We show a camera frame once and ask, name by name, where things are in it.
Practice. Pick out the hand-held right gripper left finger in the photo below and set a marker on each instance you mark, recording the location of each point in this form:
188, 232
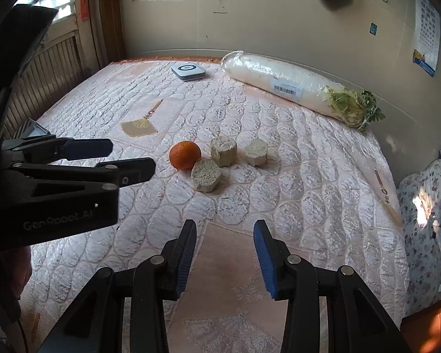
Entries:
186, 257

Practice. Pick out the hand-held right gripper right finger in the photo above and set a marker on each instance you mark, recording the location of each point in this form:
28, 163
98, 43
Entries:
264, 261

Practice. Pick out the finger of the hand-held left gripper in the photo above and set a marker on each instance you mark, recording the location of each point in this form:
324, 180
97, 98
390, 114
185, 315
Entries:
136, 169
88, 148

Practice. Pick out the orange tangerine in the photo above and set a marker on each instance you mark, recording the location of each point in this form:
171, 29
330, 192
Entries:
185, 155

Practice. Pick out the striped cardboard box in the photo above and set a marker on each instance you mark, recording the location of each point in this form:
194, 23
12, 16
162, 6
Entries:
33, 129

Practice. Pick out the person's left forearm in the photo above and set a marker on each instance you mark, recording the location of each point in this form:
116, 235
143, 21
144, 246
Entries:
7, 283

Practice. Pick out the pale round cut chunk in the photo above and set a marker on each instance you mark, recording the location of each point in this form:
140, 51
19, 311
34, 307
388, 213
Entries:
205, 175
256, 152
223, 150

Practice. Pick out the pink quilted bedspread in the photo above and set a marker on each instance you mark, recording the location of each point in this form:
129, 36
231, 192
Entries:
297, 191

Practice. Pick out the wooden slatted panel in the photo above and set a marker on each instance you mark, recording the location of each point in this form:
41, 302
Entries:
55, 66

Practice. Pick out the white square electronic device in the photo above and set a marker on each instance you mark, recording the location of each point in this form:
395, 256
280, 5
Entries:
188, 70

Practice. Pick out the red paper strip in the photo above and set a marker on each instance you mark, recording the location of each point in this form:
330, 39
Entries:
83, 0

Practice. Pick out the floral cloth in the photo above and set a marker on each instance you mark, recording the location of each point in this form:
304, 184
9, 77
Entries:
422, 209

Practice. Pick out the plastic-wrapped white radish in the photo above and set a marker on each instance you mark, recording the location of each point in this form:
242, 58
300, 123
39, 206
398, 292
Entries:
279, 73

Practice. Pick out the small blue wall sticker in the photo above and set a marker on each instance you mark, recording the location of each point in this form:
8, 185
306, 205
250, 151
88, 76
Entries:
373, 28

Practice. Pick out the wall calendar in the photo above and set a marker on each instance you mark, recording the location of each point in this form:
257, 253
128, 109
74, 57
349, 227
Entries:
426, 33

